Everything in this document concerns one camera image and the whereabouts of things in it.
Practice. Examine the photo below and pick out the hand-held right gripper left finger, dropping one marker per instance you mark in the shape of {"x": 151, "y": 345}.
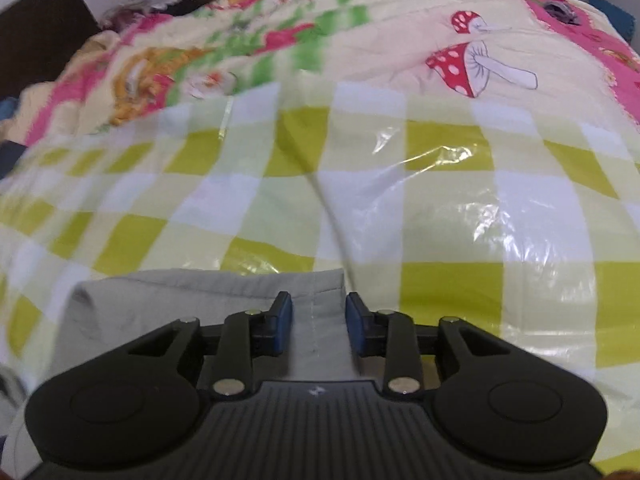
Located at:
{"x": 284, "y": 321}

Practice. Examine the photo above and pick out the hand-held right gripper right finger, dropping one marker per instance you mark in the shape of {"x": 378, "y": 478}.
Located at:
{"x": 354, "y": 322}

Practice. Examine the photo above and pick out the light grey pants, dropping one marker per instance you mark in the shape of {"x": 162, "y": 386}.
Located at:
{"x": 165, "y": 300}

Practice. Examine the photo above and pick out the green checked plastic sheet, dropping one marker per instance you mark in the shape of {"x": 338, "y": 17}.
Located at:
{"x": 450, "y": 210}

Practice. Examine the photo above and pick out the printed blanket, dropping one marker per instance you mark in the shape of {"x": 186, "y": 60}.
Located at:
{"x": 400, "y": 35}

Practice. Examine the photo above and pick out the dark grey flat case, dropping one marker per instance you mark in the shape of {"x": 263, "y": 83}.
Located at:
{"x": 10, "y": 157}

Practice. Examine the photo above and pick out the pile of dark clothes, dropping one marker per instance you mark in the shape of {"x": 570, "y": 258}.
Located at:
{"x": 165, "y": 10}

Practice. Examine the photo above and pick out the blue cloth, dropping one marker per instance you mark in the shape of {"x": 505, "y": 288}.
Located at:
{"x": 7, "y": 109}

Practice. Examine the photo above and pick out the dark brown headboard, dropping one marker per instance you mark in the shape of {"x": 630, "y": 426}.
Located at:
{"x": 40, "y": 35}

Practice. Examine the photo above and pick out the blue foam mat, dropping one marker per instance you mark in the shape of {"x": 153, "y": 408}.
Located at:
{"x": 612, "y": 15}

